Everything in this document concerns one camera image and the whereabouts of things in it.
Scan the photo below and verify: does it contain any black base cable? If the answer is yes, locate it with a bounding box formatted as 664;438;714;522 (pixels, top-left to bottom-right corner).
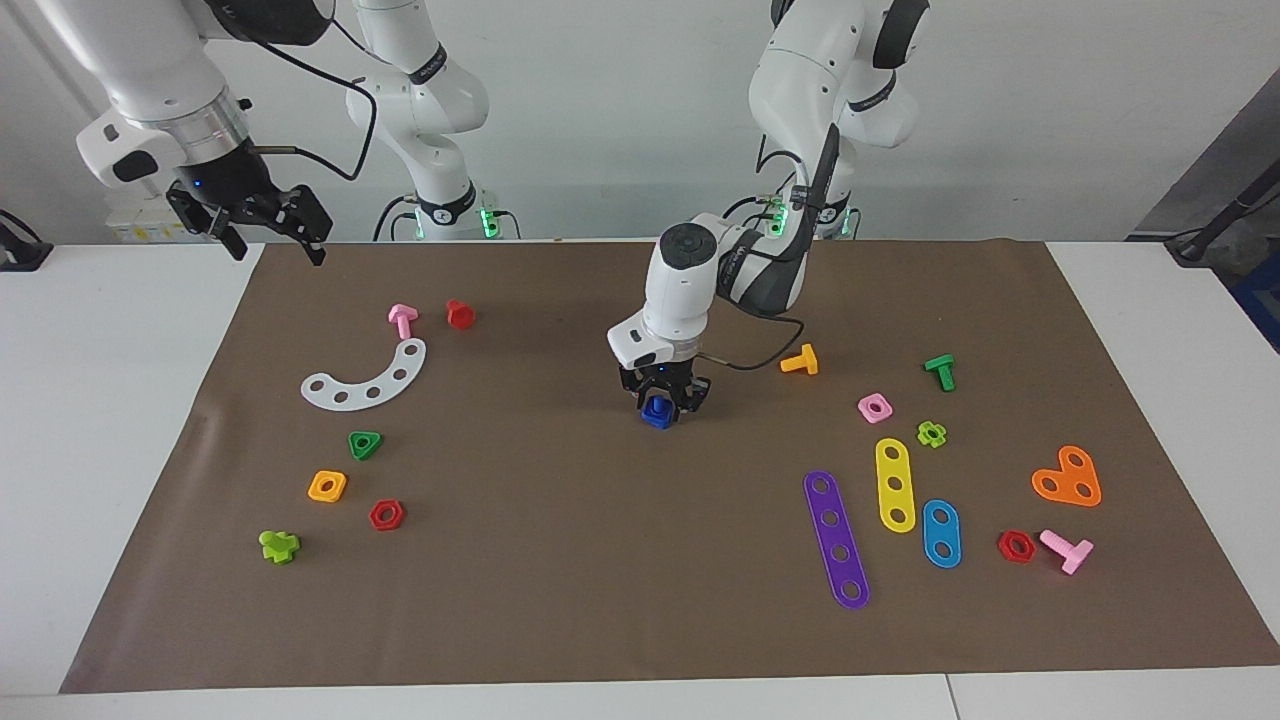
722;193;791;223
373;193;416;242

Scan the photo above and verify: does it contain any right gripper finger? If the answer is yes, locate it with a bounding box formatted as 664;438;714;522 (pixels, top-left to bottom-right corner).
205;205;249;263
283;186;334;267

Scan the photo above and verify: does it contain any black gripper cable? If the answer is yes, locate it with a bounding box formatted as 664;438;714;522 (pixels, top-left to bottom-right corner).
700;120;841;373
200;0;379;183

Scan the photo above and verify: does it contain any black left base cable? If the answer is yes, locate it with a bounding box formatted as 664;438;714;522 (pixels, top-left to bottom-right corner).
722;193;791;223

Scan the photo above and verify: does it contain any orange three-hole corner plate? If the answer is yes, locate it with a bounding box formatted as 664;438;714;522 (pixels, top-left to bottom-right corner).
1030;444;1103;509

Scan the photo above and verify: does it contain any brown table mat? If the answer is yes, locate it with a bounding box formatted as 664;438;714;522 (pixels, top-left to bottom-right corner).
58;238;1280;696

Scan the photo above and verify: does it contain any black table clamp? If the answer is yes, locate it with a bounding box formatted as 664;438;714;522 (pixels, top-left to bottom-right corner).
0;208;53;273

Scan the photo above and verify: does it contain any yellow three-hole plate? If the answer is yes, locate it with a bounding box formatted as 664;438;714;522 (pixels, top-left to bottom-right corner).
874;437;918;535

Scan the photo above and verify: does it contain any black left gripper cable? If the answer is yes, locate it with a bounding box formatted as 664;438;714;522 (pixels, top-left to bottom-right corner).
700;120;841;373

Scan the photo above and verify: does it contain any black right base cable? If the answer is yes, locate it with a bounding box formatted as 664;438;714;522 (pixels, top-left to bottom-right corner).
373;193;416;242

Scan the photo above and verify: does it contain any blue two-hole plate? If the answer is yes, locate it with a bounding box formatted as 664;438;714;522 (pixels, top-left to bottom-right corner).
921;498;963;570

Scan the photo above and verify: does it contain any purple four-hole strip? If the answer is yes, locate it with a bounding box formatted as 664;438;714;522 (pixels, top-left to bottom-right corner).
802;469;872;611

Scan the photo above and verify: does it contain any black stand pole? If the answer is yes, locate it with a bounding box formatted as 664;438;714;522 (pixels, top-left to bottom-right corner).
1165;160;1280;269

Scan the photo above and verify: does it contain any white curved five-hole plate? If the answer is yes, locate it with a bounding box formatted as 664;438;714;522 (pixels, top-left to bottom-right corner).
300;337;428;412

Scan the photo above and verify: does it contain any blue crate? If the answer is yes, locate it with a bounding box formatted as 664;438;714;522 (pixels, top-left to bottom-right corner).
1232;255;1280;353

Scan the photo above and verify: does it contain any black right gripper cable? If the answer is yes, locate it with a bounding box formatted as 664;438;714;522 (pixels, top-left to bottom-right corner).
200;0;379;183

